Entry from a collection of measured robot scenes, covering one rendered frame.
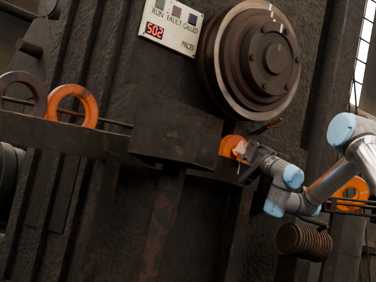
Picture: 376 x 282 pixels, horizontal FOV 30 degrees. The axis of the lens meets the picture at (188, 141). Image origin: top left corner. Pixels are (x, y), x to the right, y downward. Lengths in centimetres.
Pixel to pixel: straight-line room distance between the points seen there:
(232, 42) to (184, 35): 19
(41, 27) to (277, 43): 488
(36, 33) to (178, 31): 479
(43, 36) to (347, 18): 306
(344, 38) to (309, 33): 407
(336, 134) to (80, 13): 127
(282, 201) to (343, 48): 487
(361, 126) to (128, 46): 89
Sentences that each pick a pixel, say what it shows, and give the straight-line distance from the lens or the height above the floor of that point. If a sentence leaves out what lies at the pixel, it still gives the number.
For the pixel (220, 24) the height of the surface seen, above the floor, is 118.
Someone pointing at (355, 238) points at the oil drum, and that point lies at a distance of 539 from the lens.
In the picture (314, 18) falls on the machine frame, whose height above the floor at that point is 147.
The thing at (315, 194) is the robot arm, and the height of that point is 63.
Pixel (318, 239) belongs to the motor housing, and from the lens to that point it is 277.
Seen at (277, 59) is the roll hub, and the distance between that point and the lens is 269.
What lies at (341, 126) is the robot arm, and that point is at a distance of 223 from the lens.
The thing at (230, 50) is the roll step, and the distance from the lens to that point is 262.
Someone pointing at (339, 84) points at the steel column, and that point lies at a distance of 716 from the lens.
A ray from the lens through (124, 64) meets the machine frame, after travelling 257.
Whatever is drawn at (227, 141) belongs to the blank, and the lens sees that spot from 265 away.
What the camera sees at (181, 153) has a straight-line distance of 200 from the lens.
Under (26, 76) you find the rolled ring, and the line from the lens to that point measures 219.
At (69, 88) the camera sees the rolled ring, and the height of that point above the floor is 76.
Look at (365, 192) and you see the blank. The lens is 292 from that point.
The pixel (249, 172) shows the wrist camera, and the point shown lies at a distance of 257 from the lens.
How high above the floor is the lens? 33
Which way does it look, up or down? 9 degrees up
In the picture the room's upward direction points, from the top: 12 degrees clockwise
